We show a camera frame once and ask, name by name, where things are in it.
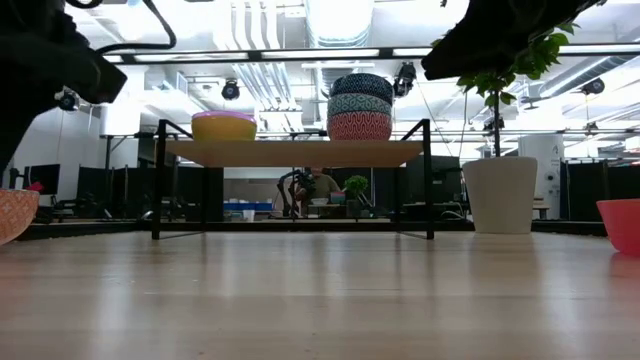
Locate red patterned ceramic bowl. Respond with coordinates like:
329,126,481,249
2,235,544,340
326,110,394,142

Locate black table frame rails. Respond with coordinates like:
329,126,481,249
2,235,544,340
19,218,609,240

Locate black overhead rig beam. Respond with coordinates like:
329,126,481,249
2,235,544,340
102,43,640,65

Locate small background potted plant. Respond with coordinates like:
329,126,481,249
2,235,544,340
343,174,370,219

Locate white cylindrical machine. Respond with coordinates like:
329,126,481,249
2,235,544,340
517,133,567,221

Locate black background monitor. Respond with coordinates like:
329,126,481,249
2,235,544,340
23,163,62,197

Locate yellow-inside blue patterned bowl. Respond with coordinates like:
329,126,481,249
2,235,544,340
329,72,395,106

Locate orange plastic bowl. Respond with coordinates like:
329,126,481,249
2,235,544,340
596,198,640,257

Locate teal patterned ceramic bowl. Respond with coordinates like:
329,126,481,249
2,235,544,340
327,93,394,119

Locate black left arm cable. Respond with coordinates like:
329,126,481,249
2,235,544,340
64,0,178,55

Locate black overhead camera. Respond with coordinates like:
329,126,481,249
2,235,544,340
393,61,418,99

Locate blue-inside orange patterned bowl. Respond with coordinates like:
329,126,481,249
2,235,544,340
0,188,41,247

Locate white plant pot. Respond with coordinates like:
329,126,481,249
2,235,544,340
462,156,539,235

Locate purple plastic bowl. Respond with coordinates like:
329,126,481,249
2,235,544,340
192,110,257,122

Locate silver ventilation duct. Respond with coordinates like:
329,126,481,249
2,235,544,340
304,0,376,49

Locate person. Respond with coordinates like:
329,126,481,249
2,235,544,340
298,167,342,219

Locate yellow plastic bowl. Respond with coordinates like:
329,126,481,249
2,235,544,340
191,112,258,142

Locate green leafy plant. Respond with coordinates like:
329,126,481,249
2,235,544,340
432,19,581,159

